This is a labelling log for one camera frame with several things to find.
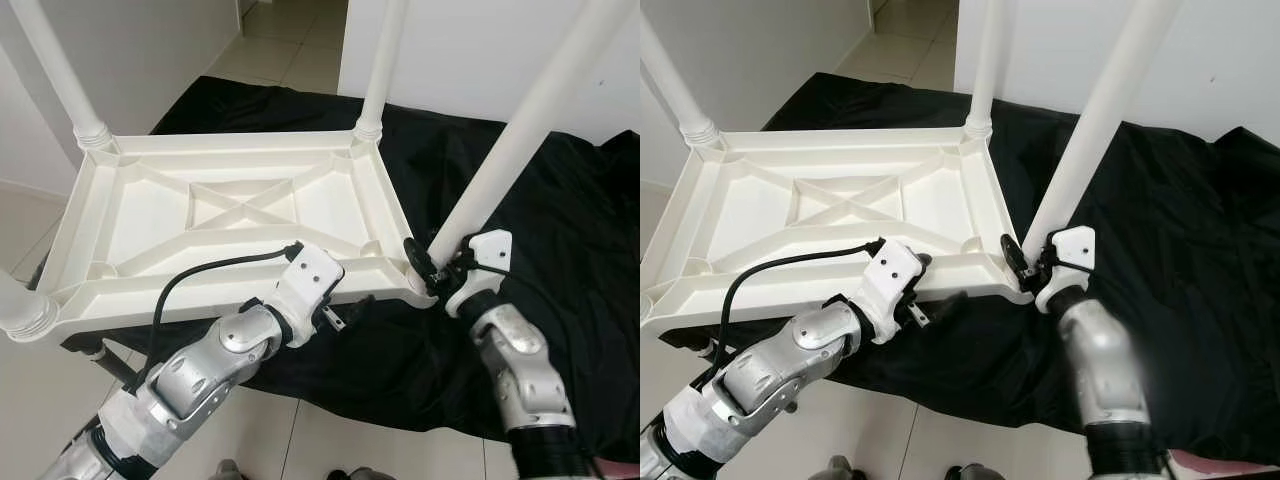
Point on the grey robot right foot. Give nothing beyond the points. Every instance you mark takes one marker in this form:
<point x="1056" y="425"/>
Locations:
<point x="968" y="473"/>
<point x="352" y="473"/>

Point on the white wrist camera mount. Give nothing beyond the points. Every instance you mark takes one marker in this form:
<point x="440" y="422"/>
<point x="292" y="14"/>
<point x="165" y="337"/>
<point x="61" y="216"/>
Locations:
<point x="1075" y="245"/>
<point x="895" y="270"/>
<point x="310" y="275"/>
<point x="490" y="250"/>

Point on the grey robot foot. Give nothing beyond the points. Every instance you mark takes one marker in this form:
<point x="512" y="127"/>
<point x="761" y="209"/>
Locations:
<point x="840" y="470"/>
<point x="228" y="471"/>
<point x="968" y="473"/>
<point x="352" y="473"/>

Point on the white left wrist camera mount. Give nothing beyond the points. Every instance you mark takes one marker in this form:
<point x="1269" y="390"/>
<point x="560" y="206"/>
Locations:
<point x="895" y="270"/>
<point x="310" y="275"/>

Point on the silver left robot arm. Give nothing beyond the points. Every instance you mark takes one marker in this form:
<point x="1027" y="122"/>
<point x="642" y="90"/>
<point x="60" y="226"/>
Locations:
<point x="200" y="370"/>
<point x="790" y="370"/>

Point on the white plastic table leg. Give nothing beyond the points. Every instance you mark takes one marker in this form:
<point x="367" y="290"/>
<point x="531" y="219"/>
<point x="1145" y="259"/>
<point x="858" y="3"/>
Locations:
<point x="55" y="70"/>
<point x="988" y="60"/>
<point x="1100" y="120"/>
<point x="25" y="310"/>
<point x="530" y="120"/>
<point x="680" y="90"/>
<point x="383" y="60"/>

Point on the white plastic table top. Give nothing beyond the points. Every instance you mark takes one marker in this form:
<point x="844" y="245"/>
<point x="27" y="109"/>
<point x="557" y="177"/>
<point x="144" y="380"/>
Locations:
<point x="750" y="215"/>
<point x="150" y="215"/>

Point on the red chair seat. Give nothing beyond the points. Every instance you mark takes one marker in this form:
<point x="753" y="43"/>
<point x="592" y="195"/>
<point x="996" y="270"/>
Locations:
<point x="1230" y="462"/>
<point x="620" y="467"/>

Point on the grey robot left foot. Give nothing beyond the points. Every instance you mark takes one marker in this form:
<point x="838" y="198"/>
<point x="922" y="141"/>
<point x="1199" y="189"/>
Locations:
<point x="840" y="470"/>
<point x="228" y="471"/>

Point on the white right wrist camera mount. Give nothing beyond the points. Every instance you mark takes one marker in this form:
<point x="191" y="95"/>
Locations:
<point x="490" y="250"/>
<point x="1075" y="245"/>

